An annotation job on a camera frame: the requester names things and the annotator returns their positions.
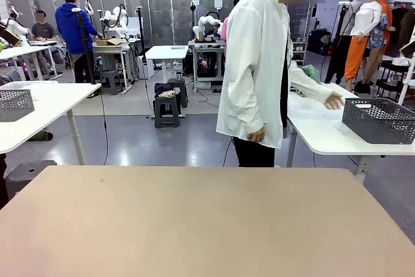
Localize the black luggage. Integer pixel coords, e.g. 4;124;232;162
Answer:
307;28;333;57

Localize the person in pink top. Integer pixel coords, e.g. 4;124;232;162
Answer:
216;0;243;42

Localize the black tripod stand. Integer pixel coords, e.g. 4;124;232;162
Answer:
71;6;98;86

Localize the rack of dark garments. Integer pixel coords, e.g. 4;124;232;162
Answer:
387;0;415;60

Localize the person's left hand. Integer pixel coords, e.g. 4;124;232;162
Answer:
324;91;346;112

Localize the person in white shirt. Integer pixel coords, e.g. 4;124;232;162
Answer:
216;0;345;168

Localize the man in blue hoodie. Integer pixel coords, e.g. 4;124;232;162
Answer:
54;0;103;84

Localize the white shoe shelf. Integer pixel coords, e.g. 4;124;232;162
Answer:
290;40;307;66

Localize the dark green bag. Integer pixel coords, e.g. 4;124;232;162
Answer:
27;130;54;143

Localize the grey plastic basket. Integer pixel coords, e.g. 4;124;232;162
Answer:
0;88;36;123
342;97;415;145

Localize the mannequin with beige hat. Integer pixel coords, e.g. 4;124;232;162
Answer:
377;0;397;58

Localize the person's right hand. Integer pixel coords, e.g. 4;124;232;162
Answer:
246;126;268;143

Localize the dark grey plastic stool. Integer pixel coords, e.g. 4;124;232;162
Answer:
99;69;125;96
5;159;58;200
168;78;189;109
154;93;182;129

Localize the person's right forearm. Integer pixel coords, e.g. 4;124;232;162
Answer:
223;88;265;134

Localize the metal frame workbench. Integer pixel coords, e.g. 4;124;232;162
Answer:
187;39;228;93

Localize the dark purple garment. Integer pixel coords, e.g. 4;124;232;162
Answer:
154;82;176;95

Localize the mannequin in white blouse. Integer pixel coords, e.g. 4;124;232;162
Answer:
350;0;390;87

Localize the black pole stand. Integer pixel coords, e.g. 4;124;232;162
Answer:
136;5;148;64

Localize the computer with coloured lights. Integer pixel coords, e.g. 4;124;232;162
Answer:
195;51;217;78

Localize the thin black hanging cable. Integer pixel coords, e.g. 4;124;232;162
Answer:
96;82;108;166

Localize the white frame workbench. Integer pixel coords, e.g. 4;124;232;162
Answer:
91;42;137;91

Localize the person's left forearm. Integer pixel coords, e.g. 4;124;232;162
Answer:
300;73;331;105

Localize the open cardboard box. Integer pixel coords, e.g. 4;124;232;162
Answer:
95;38;126;47

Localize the seated man in grey shirt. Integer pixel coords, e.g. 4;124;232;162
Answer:
30;10;58;74

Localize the mannequin in orange trousers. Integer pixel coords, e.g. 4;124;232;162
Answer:
343;0;371;91

